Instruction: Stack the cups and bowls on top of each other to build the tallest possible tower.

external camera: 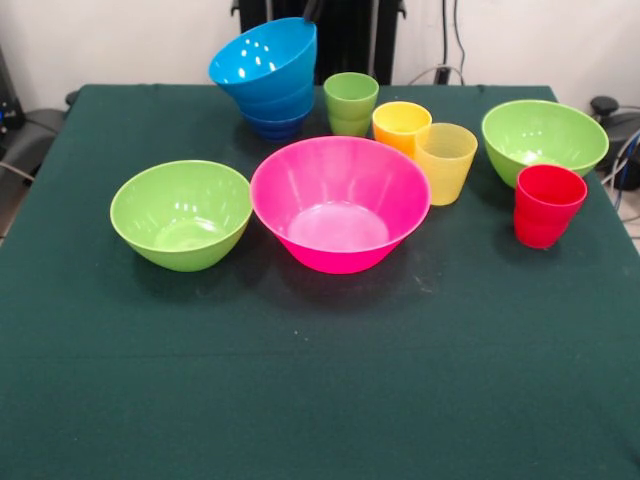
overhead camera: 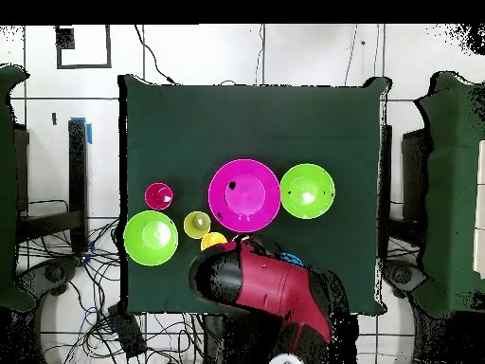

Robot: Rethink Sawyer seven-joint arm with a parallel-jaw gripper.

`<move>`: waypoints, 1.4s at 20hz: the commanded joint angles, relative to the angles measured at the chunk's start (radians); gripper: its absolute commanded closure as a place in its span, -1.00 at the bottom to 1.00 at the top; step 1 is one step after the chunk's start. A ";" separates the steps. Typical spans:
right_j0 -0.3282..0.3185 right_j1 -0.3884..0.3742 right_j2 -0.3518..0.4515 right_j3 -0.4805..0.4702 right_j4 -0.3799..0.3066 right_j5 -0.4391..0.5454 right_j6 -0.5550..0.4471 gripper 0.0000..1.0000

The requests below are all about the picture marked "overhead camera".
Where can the dark green tablecloth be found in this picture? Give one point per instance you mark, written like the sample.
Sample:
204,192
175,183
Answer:
246,121

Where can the green plastic bowl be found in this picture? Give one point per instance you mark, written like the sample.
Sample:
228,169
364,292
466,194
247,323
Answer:
307,190
150,237

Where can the orange-yellow plastic cup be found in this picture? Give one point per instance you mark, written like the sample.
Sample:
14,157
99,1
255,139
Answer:
213,239

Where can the large blue plastic bowl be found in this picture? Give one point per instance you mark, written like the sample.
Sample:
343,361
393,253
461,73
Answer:
293,259

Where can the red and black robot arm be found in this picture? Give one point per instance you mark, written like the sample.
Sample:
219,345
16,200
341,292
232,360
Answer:
273,284

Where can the black floor power box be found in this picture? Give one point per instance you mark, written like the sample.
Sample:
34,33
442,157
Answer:
127,333

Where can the black stand post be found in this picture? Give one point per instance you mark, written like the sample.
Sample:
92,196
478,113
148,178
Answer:
386,189
77,182

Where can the red plastic cup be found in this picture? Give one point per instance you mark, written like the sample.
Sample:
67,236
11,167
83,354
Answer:
158,196

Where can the large pink plastic bowl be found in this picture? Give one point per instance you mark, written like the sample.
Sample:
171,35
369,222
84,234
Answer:
244,195

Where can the grey pedestal foot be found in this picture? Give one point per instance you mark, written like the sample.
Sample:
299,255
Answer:
53,273
401,275

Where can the neighbouring green cloth table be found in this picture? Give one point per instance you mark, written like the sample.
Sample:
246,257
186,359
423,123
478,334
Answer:
7,189
451,208

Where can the pale yellow translucent cup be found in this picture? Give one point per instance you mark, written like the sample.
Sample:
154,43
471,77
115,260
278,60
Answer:
197,225

